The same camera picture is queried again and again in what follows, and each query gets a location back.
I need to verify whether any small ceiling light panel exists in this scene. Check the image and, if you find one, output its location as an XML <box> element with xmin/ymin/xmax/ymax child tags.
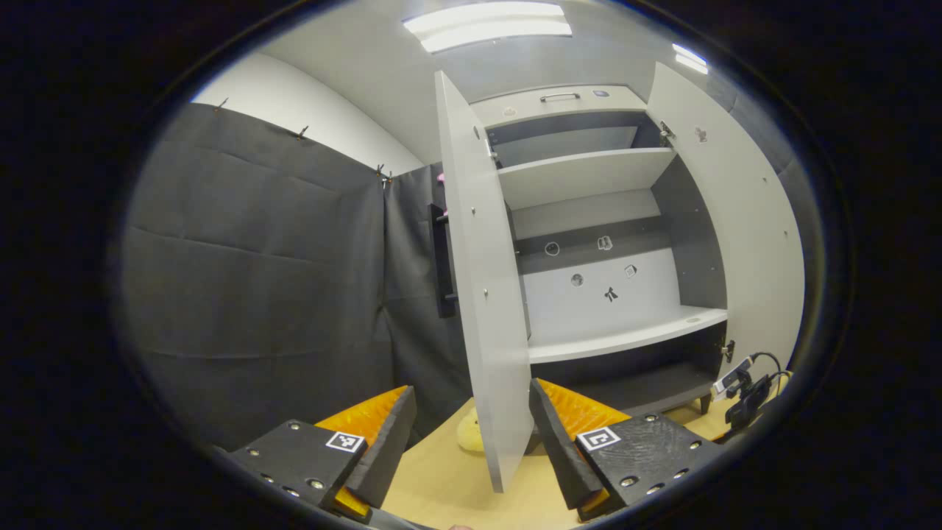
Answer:
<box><xmin>672</xmin><ymin>43</ymin><xmax>709</xmax><ymax>75</ymax></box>

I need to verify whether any black cable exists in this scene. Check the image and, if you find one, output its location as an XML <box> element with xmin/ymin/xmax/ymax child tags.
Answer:
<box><xmin>749</xmin><ymin>351</ymin><xmax>794</xmax><ymax>402</ymax></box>

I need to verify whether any white shoe cabinet door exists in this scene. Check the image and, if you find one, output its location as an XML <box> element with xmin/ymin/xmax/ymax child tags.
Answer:
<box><xmin>434</xmin><ymin>70</ymin><xmax>536</xmax><ymax>494</ymax></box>
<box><xmin>646</xmin><ymin>62</ymin><xmax>807</xmax><ymax>384</ymax></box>

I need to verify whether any white cabinet drawer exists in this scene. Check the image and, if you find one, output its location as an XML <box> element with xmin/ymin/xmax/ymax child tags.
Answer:
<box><xmin>471</xmin><ymin>85</ymin><xmax>648</xmax><ymax>130</ymax></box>

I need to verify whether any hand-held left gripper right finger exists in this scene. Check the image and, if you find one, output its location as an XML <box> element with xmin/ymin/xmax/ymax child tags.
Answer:
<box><xmin>528</xmin><ymin>378</ymin><xmax>726</xmax><ymax>522</ymax></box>

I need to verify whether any yellow plush toy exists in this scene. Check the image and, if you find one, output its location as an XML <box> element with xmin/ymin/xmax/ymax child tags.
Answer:
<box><xmin>456</xmin><ymin>412</ymin><xmax>486</xmax><ymax>453</ymax></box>

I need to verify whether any large ceiling light panel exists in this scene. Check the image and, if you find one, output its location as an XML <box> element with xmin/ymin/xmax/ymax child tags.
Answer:
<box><xmin>403</xmin><ymin>1</ymin><xmax>573</xmax><ymax>54</ymax></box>

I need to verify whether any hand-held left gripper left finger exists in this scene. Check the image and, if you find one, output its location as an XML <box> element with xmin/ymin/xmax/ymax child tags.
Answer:
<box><xmin>228</xmin><ymin>386</ymin><xmax>418</xmax><ymax>525</ymax></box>

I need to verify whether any white shoe cabinet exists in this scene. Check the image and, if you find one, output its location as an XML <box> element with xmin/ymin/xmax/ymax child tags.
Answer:
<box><xmin>471</xmin><ymin>85</ymin><xmax>737</xmax><ymax>417</ymax></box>

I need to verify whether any black door handle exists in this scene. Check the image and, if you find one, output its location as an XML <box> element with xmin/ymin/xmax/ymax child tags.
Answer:
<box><xmin>430</xmin><ymin>204</ymin><xmax>458</xmax><ymax>319</ymax></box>

